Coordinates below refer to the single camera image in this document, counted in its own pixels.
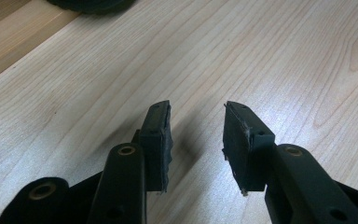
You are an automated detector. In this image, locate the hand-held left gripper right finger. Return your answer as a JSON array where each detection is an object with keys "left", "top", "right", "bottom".
[{"left": 221, "top": 100, "right": 276, "bottom": 197}]

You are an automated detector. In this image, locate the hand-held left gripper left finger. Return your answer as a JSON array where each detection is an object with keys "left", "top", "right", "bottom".
[{"left": 131, "top": 99, "right": 173, "bottom": 193}]

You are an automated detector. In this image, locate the all-black lace-up shoe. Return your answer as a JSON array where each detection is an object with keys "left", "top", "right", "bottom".
[{"left": 46, "top": 0, "right": 137, "bottom": 15}]

